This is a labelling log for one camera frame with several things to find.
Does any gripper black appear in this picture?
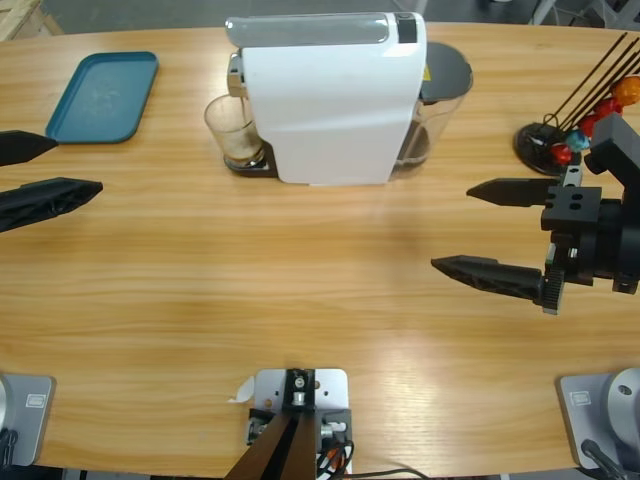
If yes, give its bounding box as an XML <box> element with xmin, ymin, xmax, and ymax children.
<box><xmin>430</xmin><ymin>166</ymin><xmax>640</xmax><ymax>317</ymax></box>

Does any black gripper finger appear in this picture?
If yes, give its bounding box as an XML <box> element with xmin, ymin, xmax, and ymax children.
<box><xmin>0</xmin><ymin>176</ymin><xmax>105</xmax><ymax>235</ymax></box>
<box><xmin>0</xmin><ymin>129</ymin><xmax>60</xmax><ymax>168</ymax></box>

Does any clear drinking glass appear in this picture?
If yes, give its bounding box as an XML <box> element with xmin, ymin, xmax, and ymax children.
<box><xmin>203</xmin><ymin>94</ymin><xmax>269</xmax><ymax>172</ymax></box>

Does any grey coffee machine lever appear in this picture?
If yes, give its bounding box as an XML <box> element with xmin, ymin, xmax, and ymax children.
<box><xmin>224</xmin><ymin>13</ymin><xmax>392</xmax><ymax>47</ymax></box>

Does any orange coffee capsule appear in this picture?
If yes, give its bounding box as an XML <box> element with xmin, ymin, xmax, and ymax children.
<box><xmin>613</xmin><ymin>75</ymin><xmax>640</xmax><ymax>106</ymax></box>

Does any white capsule coffee machine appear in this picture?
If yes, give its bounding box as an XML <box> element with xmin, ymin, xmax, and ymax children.
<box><xmin>223</xmin><ymin>10</ymin><xmax>429</xmax><ymax>187</ymax></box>

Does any teal plastic tray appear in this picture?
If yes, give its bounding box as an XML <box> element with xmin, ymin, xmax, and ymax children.
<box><xmin>44</xmin><ymin>50</ymin><xmax>160</xmax><ymax>146</ymax></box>

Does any black capsule holder with rods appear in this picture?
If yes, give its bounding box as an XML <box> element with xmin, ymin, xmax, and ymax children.
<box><xmin>513</xmin><ymin>32</ymin><xmax>640</xmax><ymax>176</ymax></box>

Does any wooden pallet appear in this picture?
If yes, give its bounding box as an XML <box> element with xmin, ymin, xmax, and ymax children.
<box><xmin>0</xmin><ymin>0</ymin><xmax>64</xmax><ymax>44</ymax></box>

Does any silver drip tray grate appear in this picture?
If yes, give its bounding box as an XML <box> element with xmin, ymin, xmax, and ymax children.
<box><xmin>223</xmin><ymin>149</ymin><xmax>271</xmax><ymax>174</ymax></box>

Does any white paper scrap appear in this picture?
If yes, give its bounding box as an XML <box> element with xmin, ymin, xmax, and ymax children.
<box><xmin>228</xmin><ymin>375</ymin><xmax>257</xmax><ymax>405</ymax></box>

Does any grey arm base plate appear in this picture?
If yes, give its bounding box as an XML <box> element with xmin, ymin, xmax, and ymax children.
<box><xmin>556</xmin><ymin>367</ymin><xmax>640</xmax><ymax>471</ymax></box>
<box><xmin>0</xmin><ymin>372</ymin><xmax>57</xmax><ymax>469</ymax></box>

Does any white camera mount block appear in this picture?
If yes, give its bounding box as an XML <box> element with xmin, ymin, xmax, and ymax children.
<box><xmin>248</xmin><ymin>368</ymin><xmax>354</xmax><ymax>476</ymax></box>

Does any white metal frame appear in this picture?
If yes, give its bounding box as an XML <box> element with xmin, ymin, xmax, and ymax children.
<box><xmin>527</xmin><ymin>0</ymin><xmax>559</xmax><ymax>26</ymax></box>

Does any black base cable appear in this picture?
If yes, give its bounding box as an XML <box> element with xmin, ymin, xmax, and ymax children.
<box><xmin>581</xmin><ymin>438</ymin><xmax>629</xmax><ymax>480</ymax></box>
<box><xmin>0</xmin><ymin>427</ymin><xmax>20</xmax><ymax>469</ymax></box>

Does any orange cable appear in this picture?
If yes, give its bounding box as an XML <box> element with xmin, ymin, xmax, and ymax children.
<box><xmin>318</xmin><ymin>443</ymin><xmax>352</xmax><ymax>474</ymax></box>

